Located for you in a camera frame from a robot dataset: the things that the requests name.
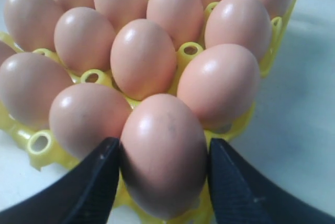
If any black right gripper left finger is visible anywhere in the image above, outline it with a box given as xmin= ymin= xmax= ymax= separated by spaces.
xmin=1 ymin=138 xmax=120 ymax=223

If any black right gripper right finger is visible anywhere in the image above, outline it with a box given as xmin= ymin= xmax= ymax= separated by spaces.
xmin=208 ymin=138 xmax=334 ymax=223

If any yellow plastic egg tray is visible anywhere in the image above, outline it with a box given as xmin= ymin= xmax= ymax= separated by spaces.
xmin=1 ymin=0 xmax=297 ymax=223

